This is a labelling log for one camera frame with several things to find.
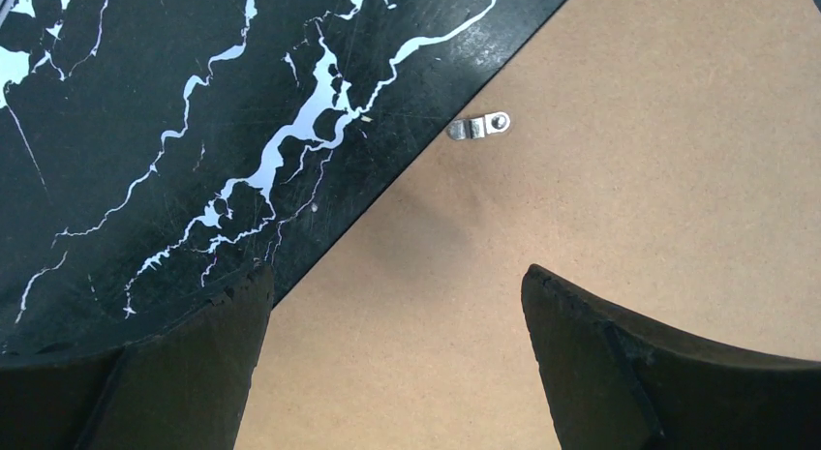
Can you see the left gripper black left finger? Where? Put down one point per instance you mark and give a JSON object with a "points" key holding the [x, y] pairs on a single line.
{"points": [[162, 383]]}

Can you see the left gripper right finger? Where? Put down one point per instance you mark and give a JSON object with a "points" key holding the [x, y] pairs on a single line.
{"points": [[616, 379]]}

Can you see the brown cardboard backing board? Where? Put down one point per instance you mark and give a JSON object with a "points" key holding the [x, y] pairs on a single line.
{"points": [[663, 154]]}

